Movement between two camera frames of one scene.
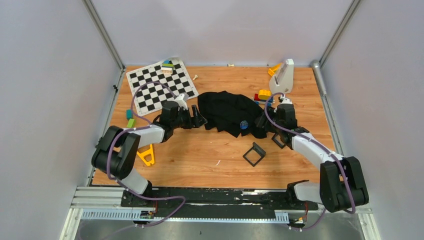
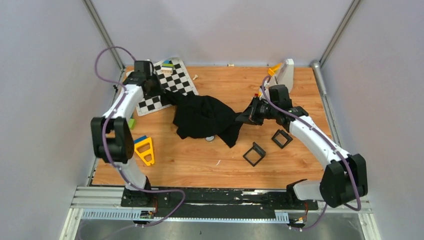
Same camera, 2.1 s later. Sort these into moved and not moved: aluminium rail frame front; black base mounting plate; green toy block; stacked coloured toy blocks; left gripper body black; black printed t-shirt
Moved: left gripper body black; black printed t-shirt
Not moved: black base mounting plate; green toy block; stacked coloured toy blocks; aluminium rail frame front
